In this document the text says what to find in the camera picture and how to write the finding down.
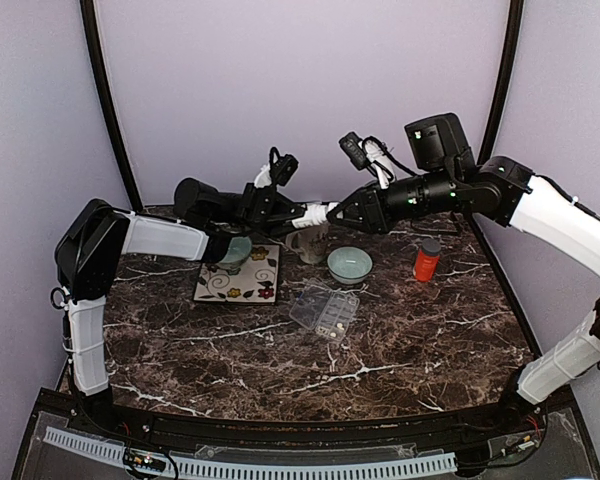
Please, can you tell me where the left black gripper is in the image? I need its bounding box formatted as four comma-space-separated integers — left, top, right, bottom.
210, 182, 313, 237

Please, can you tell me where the small white pill bottle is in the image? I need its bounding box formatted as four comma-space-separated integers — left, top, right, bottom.
291, 202, 339, 230

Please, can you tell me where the orange bottle grey cap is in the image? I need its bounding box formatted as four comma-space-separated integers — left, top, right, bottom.
413, 238, 441, 282

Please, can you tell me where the clear plastic pill organizer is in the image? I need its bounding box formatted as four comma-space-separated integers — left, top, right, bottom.
289, 282, 359, 344

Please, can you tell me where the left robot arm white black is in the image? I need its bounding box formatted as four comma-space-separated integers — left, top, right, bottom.
50, 178, 308, 397

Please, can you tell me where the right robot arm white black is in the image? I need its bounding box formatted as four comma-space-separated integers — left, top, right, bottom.
327, 113, 600, 434

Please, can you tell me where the cream ceramic mug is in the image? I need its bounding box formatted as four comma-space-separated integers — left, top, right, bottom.
285, 224, 329, 265

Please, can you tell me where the celadon bowl on table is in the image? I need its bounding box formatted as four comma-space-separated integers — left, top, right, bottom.
327, 246, 373, 285

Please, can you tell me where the celadon bowl on tray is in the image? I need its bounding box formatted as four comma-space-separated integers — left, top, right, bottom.
216, 237, 252, 274

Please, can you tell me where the square floral ceramic tray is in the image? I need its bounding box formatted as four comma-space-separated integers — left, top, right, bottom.
193, 244, 280, 304

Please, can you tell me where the small circuit board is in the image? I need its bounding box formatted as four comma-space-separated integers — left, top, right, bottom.
123, 450, 166, 472

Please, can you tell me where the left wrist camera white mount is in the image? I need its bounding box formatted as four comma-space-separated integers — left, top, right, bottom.
254, 147, 299, 188

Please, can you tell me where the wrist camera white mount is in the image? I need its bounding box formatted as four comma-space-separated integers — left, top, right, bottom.
254, 147, 299, 188
338, 132, 413, 190

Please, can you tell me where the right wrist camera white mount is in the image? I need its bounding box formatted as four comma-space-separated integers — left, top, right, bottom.
338, 132, 413, 190

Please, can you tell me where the right black frame post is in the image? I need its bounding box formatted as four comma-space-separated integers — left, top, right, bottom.
477, 0, 525, 165

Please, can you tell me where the black frame post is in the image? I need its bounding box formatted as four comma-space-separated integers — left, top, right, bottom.
79, 0, 144, 211
477, 0, 525, 165

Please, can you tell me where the black front table rail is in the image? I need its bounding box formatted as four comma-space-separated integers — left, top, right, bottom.
92, 402, 499, 449

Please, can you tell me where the white slotted cable duct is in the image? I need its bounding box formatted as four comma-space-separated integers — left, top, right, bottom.
42, 427, 458, 479

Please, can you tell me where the left black frame post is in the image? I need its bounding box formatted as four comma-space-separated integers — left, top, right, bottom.
79, 0, 144, 211

